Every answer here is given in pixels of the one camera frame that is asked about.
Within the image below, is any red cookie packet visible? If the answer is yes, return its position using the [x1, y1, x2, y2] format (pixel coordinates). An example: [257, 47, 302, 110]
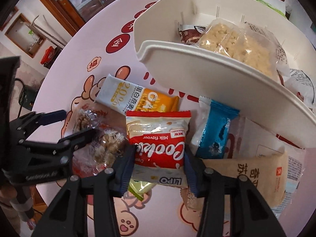
[125, 111, 192, 188]

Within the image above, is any red box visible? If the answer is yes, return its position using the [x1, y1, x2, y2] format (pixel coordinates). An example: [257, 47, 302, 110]
[41, 46, 62, 67]

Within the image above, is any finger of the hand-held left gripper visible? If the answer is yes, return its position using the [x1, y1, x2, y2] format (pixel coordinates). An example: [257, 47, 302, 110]
[10, 111, 67, 139]
[18, 128, 97, 165]

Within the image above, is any white and clear snack packet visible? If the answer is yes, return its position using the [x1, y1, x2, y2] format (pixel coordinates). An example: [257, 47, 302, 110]
[279, 68, 315, 109]

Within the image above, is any blue foil snack packet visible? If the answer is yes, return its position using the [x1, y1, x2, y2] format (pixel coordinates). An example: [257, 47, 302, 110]
[190, 96, 240, 158]

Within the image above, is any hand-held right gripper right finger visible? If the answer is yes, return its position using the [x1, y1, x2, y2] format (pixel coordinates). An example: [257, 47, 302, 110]
[184, 150, 287, 237]

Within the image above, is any dark brown snack packet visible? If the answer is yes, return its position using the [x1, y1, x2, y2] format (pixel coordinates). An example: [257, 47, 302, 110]
[177, 21, 208, 45]

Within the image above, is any orange and white oat packet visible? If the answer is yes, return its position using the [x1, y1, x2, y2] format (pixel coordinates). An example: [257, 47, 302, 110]
[94, 74, 180, 116]

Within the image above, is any green tissue box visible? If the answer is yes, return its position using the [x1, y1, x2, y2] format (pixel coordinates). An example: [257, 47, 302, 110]
[254, 0, 288, 18]

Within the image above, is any clear printed cake packet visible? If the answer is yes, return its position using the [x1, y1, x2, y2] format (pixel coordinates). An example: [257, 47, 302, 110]
[232, 22, 289, 77]

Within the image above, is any white plastic bin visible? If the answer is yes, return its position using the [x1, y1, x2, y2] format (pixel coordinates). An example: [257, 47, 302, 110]
[133, 0, 316, 149]

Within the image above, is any person's left forearm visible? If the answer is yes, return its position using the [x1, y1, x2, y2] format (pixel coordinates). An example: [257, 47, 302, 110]
[0, 184, 36, 230]

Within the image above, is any wooden framed wall niche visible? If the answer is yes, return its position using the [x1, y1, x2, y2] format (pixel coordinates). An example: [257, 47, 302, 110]
[5, 13, 47, 58]

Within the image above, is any black cable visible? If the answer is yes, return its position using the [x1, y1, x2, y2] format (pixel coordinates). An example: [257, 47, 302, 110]
[14, 78, 29, 118]

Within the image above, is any light blue snack bag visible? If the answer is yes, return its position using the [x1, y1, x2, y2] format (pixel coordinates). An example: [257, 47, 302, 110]
[237, 118, 309, 215]

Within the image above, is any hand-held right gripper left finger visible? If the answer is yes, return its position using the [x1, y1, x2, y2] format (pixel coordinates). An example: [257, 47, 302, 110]
[31, 144, 136, 237]

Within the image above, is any beige cracker packet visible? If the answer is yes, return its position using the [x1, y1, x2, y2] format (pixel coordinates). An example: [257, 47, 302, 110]
[181, 152, 289, 211]

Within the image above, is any wooden framed glass door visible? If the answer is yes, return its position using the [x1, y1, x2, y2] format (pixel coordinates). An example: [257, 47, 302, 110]
[32, 0, 134, 37]

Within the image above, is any green snack packet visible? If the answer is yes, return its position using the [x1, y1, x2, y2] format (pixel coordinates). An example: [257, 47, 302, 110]
[128, 178, 153, 201]

